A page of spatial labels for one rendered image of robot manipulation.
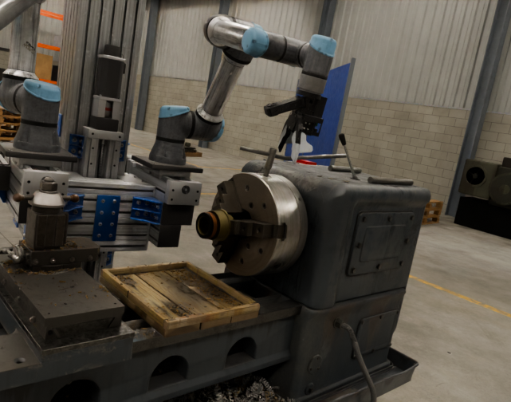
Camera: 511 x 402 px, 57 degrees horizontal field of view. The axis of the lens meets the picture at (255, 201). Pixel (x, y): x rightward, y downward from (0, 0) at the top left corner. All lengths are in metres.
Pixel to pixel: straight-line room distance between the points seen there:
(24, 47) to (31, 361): 1.19
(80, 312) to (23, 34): 1.14
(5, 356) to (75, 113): 1.17
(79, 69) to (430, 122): 10.82
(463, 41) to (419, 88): 1.38
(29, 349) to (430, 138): 11.57
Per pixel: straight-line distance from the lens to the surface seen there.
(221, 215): 1.33
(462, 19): 12.54
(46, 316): 0.99
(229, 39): 1.53
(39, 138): 1.75
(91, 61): 1.98
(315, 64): 1.35
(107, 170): 1.95
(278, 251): 1.34
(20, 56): 1.88
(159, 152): 1.91
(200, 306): 1.29
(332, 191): 1.40
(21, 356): 1.00
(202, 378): 1.34
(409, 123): 12.49
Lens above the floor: 1.40
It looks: 10 degrees down
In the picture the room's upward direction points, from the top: 10 degrees clockwise
